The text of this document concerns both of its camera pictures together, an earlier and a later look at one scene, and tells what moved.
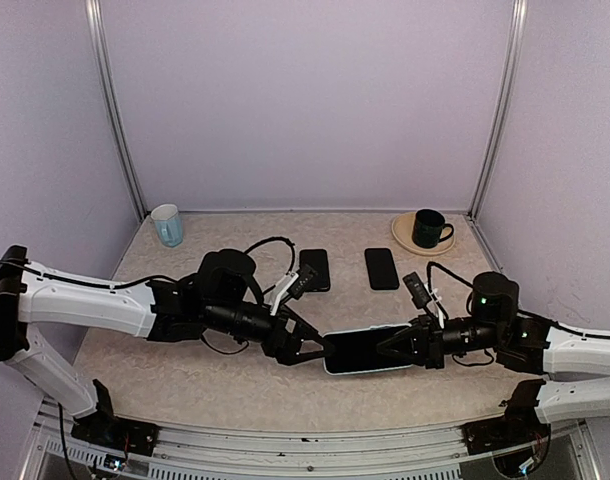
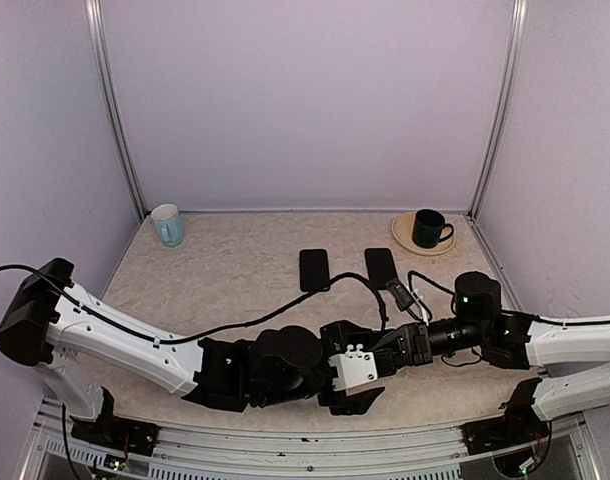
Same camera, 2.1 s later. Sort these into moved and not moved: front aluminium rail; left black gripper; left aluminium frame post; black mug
Moved: left black gripper
Not moved: left aluminium frame post; front aluminium rail; black mug
